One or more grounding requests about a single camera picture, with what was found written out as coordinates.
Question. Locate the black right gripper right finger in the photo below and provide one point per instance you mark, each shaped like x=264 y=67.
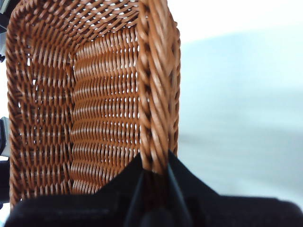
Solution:
x=236 y=212

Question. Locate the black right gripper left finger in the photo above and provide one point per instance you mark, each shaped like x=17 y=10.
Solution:
x=82 y=211

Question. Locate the brown wicker basket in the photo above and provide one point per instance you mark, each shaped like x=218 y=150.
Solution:
x=94 y=94

